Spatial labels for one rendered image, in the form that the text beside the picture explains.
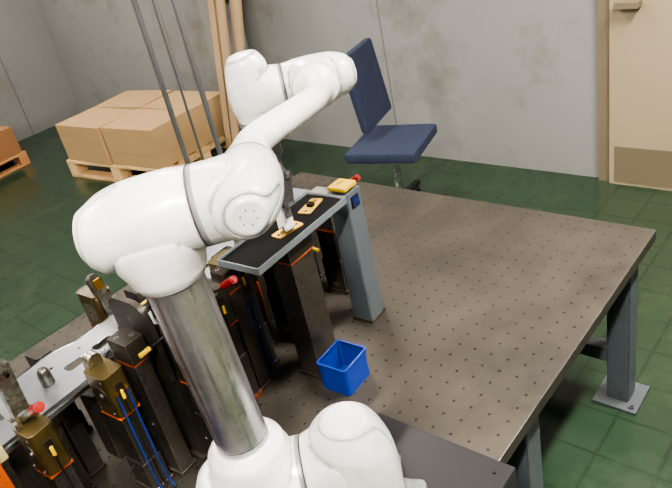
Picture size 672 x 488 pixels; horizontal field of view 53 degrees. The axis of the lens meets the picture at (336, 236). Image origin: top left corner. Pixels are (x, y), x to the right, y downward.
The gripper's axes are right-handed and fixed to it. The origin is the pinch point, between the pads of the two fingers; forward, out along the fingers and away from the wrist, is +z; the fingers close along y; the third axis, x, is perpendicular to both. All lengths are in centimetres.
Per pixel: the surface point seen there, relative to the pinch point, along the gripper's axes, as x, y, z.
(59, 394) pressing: 62, 17, 20
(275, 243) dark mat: 6.0, -2.2, 4.2
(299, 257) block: 0.4, -2.6, 11.4
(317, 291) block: -3.1, -1.7, 24.6
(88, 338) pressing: 48, 32, 20
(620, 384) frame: -97, -40, 111
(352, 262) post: -22.4, 4.9, 28.5
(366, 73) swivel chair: -183, 154, 37
